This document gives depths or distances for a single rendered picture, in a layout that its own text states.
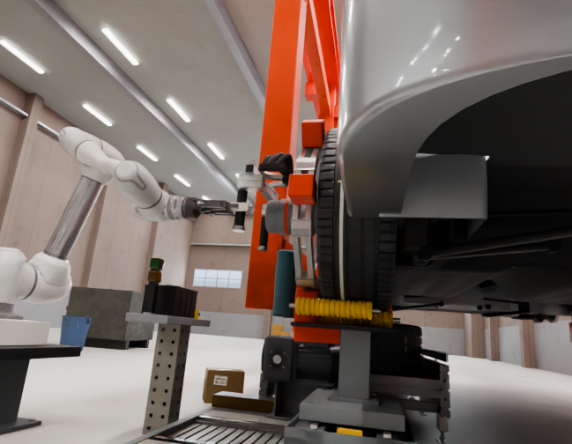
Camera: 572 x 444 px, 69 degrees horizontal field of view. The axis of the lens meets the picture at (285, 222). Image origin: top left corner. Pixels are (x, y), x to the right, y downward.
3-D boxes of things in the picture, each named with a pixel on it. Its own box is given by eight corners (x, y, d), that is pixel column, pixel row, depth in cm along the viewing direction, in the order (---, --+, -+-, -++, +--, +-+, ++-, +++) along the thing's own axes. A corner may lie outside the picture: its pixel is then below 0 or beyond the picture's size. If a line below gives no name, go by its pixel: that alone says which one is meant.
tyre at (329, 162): (393, 344, 125) (400, 118, 115) (315, 337, 130) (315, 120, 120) (387, 280, 189) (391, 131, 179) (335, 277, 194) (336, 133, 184)
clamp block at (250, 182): (261, 187, 144) (263, 173, 146) (236, 187, 146) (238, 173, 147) (264, 192, 149) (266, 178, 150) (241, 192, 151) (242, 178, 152)
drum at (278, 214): (320, 231, 149) (322, 194, 152) (262, 230, 153) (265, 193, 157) (323, 240, 162) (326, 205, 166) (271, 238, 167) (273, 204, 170)
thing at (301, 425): (419, 479, 108) (418, 438, 110) (282, 460, 115) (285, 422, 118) (404, 436, 155) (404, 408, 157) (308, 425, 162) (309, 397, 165)
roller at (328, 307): (380, 320, 129) (380, 300, 131) (286, 314, 136) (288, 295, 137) (379, 321, 135) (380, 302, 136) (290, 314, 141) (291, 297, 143)
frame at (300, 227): (308, 280, 125) (317, 116, 139) (286, 279, 126) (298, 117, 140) (326, 297, 176) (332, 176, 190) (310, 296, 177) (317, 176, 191)
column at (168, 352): (166, 437, 160) (181, 324, 171) (142, 433, 162) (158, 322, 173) (177, 432, 169) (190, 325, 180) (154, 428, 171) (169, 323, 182)
